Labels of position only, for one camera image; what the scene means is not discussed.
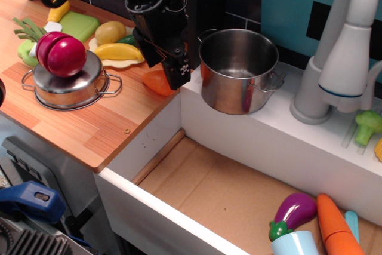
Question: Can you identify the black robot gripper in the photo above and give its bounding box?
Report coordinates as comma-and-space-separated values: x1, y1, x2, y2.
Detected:
125, 0, 191, 90

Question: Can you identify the small orange toy carrot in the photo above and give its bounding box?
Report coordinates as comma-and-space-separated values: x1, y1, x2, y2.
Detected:
142, 70, 175, 96

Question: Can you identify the tall steel pot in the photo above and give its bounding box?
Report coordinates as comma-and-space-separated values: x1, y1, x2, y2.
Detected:
198, 29, 284, 115

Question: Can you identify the upturned steel pan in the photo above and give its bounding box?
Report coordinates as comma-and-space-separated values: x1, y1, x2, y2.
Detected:
21, 51, 122, 111

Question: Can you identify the large orange toy carrot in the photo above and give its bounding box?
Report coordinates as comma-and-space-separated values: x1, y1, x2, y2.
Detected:
316, 193, 365, 255

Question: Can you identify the green toy cucumber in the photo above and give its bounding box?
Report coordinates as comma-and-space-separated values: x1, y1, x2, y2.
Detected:
117, 35, 136, 46

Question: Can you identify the yellow toy banana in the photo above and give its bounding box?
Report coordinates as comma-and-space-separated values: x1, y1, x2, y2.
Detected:
94, 43, 144, 60

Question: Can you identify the cream flower-shaped plate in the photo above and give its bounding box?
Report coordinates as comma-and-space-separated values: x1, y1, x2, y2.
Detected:
89, 36, 145, 69

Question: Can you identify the toy potato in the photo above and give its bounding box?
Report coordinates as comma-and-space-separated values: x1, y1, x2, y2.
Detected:
95, 21, 126, 45

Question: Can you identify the green toy cutting board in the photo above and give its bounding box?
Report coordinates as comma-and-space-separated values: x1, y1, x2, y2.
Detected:
58, 11, 101, 44

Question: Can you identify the red toy onion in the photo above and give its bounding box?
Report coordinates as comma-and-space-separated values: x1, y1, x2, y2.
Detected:
36, 32, 87, 78

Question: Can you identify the white toy sink basin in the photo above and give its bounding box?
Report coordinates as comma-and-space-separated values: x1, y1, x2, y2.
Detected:
95, 64, 381, 254

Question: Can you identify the green toy leek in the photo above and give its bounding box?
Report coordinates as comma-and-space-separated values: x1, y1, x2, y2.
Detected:
13, 17, 47, 67

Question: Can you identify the grey toy oven front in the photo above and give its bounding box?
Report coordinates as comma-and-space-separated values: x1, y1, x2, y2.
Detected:
1, 116, 123, 254

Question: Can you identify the grey white toy faucet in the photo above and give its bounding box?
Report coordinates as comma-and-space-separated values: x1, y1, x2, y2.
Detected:
290, 0, 381, 125

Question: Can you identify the blue clamp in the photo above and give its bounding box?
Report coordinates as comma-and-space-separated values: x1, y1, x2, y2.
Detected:
1, 181, 66, 223

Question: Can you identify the purple toy eggplant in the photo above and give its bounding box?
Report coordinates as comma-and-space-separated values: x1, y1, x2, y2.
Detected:
269, 193, 317, 242

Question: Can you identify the green toy broccoli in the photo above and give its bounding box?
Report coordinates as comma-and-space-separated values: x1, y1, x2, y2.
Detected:
355, 110, 381, 146

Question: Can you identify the light blue toy cup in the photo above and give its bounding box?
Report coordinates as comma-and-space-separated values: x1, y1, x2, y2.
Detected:
271, 231, 319, 255

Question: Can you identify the yellow toy corn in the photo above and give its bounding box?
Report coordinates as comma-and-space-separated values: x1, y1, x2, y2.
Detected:
374, 139, 382, 162

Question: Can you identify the light blue toy utensil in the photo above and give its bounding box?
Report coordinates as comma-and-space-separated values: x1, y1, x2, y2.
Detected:
344, 210, 360, 243

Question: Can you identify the yellow-handled toy knife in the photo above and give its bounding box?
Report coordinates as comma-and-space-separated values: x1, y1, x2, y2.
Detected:
44, 0, 70, 32

